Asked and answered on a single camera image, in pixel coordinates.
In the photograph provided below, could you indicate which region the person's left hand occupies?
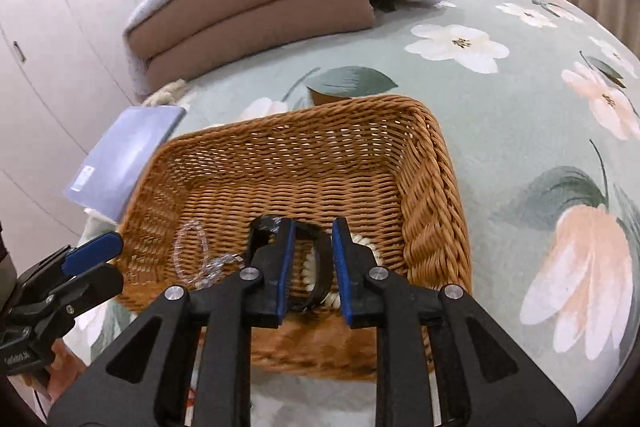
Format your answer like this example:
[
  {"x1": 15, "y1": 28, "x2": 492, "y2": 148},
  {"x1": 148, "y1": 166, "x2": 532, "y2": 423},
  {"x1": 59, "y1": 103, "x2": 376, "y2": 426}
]
[{"x1": 46, "y1": 338, "x2": 87, "y2": 408}]

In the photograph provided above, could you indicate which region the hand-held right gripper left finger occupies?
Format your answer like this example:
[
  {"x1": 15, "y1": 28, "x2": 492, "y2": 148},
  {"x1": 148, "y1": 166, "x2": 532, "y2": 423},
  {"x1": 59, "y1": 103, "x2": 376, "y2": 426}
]
[{"x1": 47, "y1": 216, "x2": 298, "y2": 427}]

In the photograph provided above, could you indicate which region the folded brown quilt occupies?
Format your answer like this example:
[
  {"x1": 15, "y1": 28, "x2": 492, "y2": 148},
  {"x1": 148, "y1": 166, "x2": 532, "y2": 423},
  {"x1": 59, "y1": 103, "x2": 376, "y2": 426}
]
[{"x1": 127, "y1": 0, "x2": 378, "y2": 95}]

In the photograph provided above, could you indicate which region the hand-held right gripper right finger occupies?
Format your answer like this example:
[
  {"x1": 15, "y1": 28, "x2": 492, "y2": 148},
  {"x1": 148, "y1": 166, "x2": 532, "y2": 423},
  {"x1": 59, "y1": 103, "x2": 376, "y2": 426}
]
[{"x1": 331, "y1": 217, "x2": 578, "y2": 427}]

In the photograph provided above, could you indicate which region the clear bead bracelet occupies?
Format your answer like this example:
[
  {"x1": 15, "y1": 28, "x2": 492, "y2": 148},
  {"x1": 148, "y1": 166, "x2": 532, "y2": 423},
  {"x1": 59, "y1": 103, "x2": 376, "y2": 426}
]
[{"x1": 174, "y1": 221, "x2": 246, "y2": 290}]

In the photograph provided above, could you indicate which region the white bead bracelet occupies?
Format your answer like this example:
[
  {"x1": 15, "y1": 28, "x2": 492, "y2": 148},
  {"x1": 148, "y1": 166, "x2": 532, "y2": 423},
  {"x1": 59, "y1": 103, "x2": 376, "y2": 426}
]
[{"x1": 302, "y1": 233, "x2": 383, "y2": 309}]

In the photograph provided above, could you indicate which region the blue folder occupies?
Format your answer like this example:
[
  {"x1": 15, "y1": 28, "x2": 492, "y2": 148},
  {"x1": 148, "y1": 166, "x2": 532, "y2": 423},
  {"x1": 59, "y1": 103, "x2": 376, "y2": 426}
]
[{"x1": 62, "y1": 106, "x2": 187, "y2": 220}]

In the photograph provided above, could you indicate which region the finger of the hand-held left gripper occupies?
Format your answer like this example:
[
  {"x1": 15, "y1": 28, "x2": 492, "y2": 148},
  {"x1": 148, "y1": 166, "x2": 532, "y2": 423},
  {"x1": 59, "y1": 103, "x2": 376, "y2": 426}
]
[
  {"x1": 15, "y1": 231, "x2": 124, "y2": 295},
  {"x1": 7, "y1": 263, "x2": 124, "y2": 335}
]

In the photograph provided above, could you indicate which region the brown wicker basket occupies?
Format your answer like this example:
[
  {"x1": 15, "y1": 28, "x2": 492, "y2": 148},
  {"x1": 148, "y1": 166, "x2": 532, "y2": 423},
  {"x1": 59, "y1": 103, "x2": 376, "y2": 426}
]
[{"x1": 114, "y1": 95, "x2": 473, "y2": 382}]

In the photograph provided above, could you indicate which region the white wardrobe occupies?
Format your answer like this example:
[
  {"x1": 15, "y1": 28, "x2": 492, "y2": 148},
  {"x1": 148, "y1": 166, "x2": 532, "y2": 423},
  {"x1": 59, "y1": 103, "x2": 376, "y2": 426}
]
[{"x1": 0, "y1": 0, "x2": 226, "y2": 253}]

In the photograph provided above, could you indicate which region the black bangle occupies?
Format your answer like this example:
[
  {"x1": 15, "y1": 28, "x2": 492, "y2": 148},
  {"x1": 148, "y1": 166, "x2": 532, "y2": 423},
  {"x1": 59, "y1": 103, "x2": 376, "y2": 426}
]
[{"x1": 292, "y1": 221, "x2": 335, "y2": 312}]

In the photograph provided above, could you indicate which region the cream plush toy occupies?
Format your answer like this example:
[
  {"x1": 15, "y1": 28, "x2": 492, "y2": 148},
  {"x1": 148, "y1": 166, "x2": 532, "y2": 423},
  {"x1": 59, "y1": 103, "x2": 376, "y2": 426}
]
[{"x1": 142, "y1": 79, "x2": 190, "y2": 108}]

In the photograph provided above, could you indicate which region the white book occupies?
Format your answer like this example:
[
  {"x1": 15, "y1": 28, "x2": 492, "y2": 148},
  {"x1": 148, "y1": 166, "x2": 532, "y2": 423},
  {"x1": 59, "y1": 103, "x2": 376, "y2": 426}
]
[{"x1": 84, "y1": 206, "x2": 121, "y2": 224}]

